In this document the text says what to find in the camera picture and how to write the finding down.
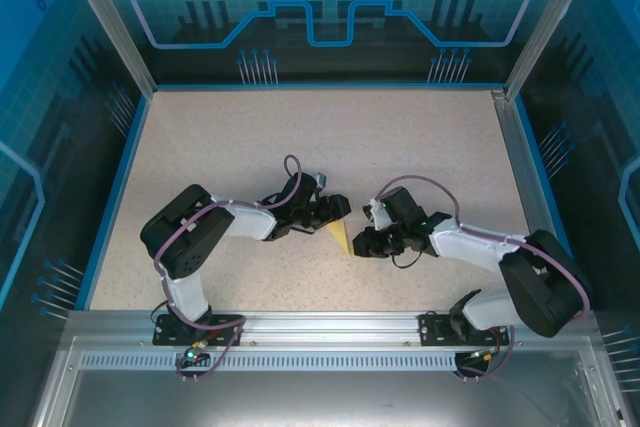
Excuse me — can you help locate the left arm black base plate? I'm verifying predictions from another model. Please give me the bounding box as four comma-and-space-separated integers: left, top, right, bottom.
152, 314, 245, 347

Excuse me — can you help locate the right cable connector plug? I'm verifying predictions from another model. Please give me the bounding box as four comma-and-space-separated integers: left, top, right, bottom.
467, 346, 501, 364

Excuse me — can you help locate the right aluminium frame post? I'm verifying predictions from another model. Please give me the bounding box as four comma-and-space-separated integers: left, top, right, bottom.
503, 0, 604, 98

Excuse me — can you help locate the aluminium base beam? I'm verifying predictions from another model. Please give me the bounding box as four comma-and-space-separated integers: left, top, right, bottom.
67, 310, 599, 349

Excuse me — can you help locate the left cable connector plug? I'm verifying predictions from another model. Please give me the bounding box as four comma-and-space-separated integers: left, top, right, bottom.
182, 341, 209, 364

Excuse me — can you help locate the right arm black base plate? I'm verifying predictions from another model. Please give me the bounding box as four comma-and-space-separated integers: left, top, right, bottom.
418, 311, 511, 347

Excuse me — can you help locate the left aluminium frame post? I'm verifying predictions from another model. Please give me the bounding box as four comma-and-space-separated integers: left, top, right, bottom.
54, 0, 159, 98

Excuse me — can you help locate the metal tray panel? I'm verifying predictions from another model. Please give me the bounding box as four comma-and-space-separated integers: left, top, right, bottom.
29, 336, 640, 427

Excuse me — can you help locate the cable connector plug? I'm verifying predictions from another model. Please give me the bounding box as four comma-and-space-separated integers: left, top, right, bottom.
182, 341, 209, 364
467, 346, 501, 364

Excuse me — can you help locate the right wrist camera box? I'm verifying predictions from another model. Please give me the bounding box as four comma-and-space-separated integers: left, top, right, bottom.
362, 198, 394, 232

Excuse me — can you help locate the yellow paper sheet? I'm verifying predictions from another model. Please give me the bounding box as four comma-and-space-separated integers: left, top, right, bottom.
327, 219, 375, 260

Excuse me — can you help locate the slotted metal cable duct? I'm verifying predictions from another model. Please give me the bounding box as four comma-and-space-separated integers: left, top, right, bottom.
79, 352, 584, 373

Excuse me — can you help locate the aluminium frame post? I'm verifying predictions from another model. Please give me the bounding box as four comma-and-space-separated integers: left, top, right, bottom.
503, 0, 604, 98
54, 0, 159, 98

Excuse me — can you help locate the aluminium side rail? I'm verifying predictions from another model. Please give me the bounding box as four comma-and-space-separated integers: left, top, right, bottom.
491, 88, 576, 311

